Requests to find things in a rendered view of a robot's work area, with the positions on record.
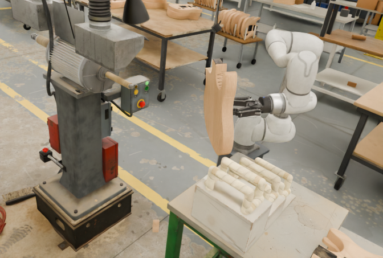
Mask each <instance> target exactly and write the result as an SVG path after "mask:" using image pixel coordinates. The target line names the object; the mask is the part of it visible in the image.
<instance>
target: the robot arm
mask: <svg viewBox="0 0 383 258"><path fill-rule="evenodd" d="M265 45H266V50H267V52H268V54H269V55H270V56H271V58H272V59H273V61H274V62H275V64H276V65H277V66H278V67H280V68H286V71H285V74H284V78H283V81H282V84H281V87H280V91H279V93H275V94H269V95H268V96H261V97H259V98H258V99H257V100H255V99H252V98H251V96H249V97H235V98H234V102H233V106H241V107H244V108H240V109H237V108H236V109H235V108H233V115H236V116H238V118H237V121H236V123H235V128H234V141H233V150H235V151H237V152H240V153H242V154H244V155H246V156H247V155H248V154H250V153H252V152H254V151H255V150H258V149H260V146H259V145H257V144H255V142H257V141H266V142H277V143H281V142H287V141H290V140H292V139H293V138H294V136H295V132H296V129H295V125H294V123H293V122H292V121H291V118H290V115H289V114H298V113H304V112H308V111H310V110H312V109H314V108H315V106H316V103H317V98H316V95H315V94H314V93H313V92H311V91H310V90H311V88H312V86H313V84H314V82H315V79H316V75H317V70H318V59H317V57H319V56H320V55H321V53H322V51H323V41H322V40H321V39H319V38H318V37H316V36H314V35H312V34H308V33H303V32H288V31H280V30H271V31H269V32H268V34H267V36H266V40H265ZM261 113H269V114H268V116H267V117H266V118H261V116H260V114H261Z"/></svg>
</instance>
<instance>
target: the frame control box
mask: <svg viewBox="0 0 383 258"><path fill-rule="evenodd" d="M125 80H126V81H128V82H130V83H132V84H133V85H134V86H135V85H136V84H137V85H138V88H137V89H134V88H133V89H128V88H126V87H125V86H123V85H121V107H119V106H118V105H117V104H116V103H115V102H114V101H113V100H111V101H110V102H111V103H112V104H114V105H115V106H116V107H117V108H118V109H120V110H121V111H122V112H123V113H124V114H125V115H126V116H128V117H132V116H133V113H134V112H137V111H139V110H142V109H144V108H147V107H148V106H149V89H148V90H147V91H146V90H145V87H146V86H148V87H149V88H150V79H148V78H146V77H144V76H141V75H137V76H134V77H131V78H128V79H125ZM146 81H148V82H149V83H148V85H145V82H146ZM135 90H138V93H137V94H136V95H135ZM142 101H144V102H145V106H144V107H143V108H142V107H140V102H142ZM127 112H128V113H129V114H130V115H129V114H128V113H127Z"/></svg>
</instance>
